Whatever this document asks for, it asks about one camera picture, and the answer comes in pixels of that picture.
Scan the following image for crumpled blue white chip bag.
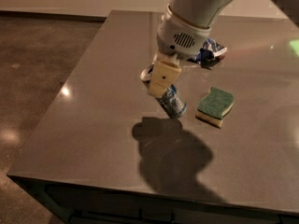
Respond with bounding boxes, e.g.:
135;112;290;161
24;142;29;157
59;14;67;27
192;37;227;64

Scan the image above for green yellow sponge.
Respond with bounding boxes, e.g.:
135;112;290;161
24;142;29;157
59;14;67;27
195;87;235;128

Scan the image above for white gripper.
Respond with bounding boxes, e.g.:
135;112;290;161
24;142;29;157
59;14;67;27
149;6;211;98

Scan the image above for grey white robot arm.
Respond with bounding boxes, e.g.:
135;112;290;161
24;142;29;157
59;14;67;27
149;0;233;98

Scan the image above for silver redbull can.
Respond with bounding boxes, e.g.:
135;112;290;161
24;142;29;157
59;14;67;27
139;64;188;120

